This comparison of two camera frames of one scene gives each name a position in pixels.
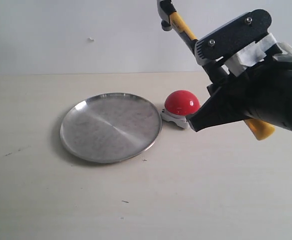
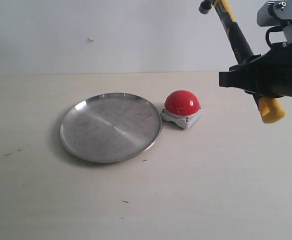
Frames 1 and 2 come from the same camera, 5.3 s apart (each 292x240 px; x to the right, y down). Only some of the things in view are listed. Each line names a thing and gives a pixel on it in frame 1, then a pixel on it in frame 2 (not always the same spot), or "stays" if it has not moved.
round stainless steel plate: x=110 y=128 stays
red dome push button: x=179 y=105 stays
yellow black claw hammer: x=261 y=130 to x=270 y=108
